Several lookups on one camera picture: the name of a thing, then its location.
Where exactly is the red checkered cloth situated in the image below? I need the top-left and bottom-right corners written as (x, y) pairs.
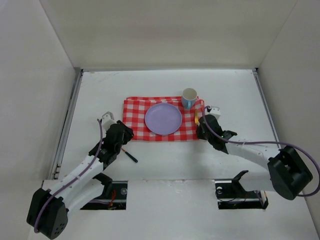
top-left (122, 96), bottom-right (204, 142)

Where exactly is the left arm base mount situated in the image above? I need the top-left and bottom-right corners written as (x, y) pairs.
top-left (81, 181), bottom-right (128, 211)

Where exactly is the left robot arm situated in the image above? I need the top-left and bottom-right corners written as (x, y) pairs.
top-left (26, 120), bottom-right (134, 240)

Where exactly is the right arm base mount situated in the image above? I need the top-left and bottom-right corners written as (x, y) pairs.
top-left (214, 170), bottom-right (269, 210)

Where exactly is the left aluminium rail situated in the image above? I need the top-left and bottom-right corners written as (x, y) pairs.
top-left (46, 67), bottom-right (84, 180)

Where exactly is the gold knife green handle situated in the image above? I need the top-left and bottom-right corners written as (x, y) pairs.
top-left (194, 109), bottom-right (200, 126)

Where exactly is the gold fork green handle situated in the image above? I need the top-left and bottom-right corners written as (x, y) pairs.
top-left (121, 148), bottom-right (139, 163)

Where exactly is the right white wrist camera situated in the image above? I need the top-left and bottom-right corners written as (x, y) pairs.
top-left (206, 106), bottom-right (221, 120)

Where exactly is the aluminium rail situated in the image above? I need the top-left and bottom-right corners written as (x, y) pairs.
top-left (249, 69), bottom-right (281, 162)
top-left (46, 67), bottom-right (84, 180)

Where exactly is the blue mug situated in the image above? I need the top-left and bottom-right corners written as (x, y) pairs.
top-left (181, 88), bottom-right (198, 110)

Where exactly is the right aluminium rail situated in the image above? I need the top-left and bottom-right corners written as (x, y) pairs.
top-left (249, 69), bottom-right (281, 162)

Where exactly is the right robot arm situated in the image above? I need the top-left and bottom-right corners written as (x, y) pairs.
top-left (194, 114), bottom-right (313, 200)

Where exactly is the purple plate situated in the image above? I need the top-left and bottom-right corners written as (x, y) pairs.
top-left (144, 103), bottom-right (183, 136)

